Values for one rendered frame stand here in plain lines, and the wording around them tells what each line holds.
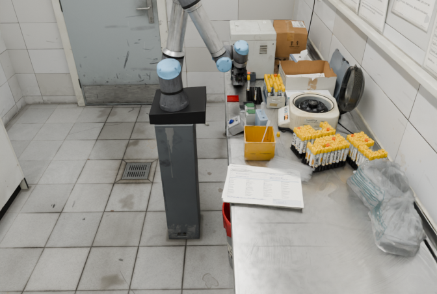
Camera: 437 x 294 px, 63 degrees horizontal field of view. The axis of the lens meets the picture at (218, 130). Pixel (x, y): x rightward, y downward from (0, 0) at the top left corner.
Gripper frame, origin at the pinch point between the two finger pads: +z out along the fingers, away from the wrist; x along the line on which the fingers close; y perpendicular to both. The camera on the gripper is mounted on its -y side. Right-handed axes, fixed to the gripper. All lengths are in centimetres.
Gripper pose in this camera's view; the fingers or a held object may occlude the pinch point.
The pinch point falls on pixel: (238, 80)
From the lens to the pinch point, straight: 216.4
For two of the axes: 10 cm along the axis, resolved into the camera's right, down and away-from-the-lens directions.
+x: 10.0, -0.1, 0.0
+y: 0.1, 8.9, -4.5
